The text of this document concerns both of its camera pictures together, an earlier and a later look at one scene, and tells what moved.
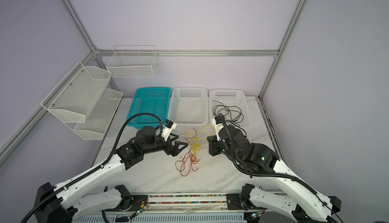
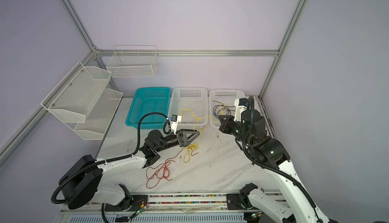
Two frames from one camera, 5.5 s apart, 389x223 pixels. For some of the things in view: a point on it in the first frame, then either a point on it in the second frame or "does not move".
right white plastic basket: x=232 y=104 does not move
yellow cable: x=196 y=141 to x=183 y=111
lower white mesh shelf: x=100 y=117 does not move
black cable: x=236 y=113 does not move
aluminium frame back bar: x=188 y=52 does not move
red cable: x=189 y=160 to x=155 y=174
